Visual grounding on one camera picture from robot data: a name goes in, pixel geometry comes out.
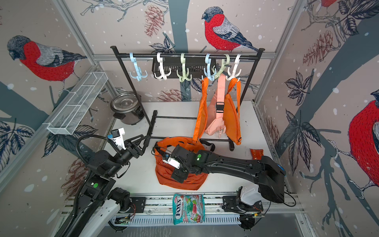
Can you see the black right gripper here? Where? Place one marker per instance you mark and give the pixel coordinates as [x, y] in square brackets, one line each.
[176, 173]

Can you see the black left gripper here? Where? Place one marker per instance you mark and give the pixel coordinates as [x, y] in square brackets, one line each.
[137, 151]

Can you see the dark orange backpack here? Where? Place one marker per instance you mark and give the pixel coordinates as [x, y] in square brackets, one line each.
[165, 171]

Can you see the pink sling bag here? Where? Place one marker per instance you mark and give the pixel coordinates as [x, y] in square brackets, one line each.
[215, 110]

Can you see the bright orange sling bag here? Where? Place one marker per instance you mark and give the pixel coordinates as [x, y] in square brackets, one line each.
[232, 114]

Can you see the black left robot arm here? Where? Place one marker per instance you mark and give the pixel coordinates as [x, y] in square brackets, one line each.
[98, 200]

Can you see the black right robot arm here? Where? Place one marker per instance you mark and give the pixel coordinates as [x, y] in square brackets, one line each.
[265, 173]

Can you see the Fox's candy bag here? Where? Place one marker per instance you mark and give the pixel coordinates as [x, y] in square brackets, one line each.
[188, 209]

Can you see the light blue hook far left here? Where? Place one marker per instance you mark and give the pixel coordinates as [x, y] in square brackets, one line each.
[139, 75]

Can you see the light blue hook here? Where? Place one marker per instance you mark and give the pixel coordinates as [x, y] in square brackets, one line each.
[209, 71]
[139, 75]

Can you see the light green hook middle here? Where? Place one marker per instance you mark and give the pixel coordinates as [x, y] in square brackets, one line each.
[185, 76]

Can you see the light green hook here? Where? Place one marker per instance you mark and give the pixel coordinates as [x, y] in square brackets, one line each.
[218, 71]
[185, 76]

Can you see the white hook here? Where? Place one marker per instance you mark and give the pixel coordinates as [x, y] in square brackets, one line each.
[163, 75]
[234, 73]

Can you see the white hook far right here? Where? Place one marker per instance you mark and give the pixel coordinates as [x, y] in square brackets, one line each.
[234, 73]

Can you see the black clothes rack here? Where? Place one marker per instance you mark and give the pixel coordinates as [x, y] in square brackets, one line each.
[186, 89]

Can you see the steel rice cooker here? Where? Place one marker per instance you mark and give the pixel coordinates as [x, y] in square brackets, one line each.
[127, 109]

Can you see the red snack packet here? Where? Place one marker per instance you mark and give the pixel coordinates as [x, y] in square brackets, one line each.
[256, 154]

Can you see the small circuit board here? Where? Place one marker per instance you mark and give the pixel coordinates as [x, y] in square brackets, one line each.
[123, 220]

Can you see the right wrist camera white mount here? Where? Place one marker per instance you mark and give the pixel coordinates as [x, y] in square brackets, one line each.
[170, 160]

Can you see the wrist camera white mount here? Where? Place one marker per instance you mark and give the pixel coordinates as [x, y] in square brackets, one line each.
[116, 136]
[170, 160]

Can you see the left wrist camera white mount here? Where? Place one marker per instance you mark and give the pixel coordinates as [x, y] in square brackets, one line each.
[116, 136]

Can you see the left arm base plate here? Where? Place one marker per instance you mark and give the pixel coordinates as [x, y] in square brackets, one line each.
[137, 205]

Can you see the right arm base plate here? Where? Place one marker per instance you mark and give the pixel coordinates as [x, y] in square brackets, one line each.
[231, 204]

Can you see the white wire mesh basket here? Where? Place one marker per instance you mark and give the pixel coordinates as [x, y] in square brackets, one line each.
[72, 113]

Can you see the black perforated wall shelf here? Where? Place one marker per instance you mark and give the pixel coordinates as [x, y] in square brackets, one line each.
[195, 66]

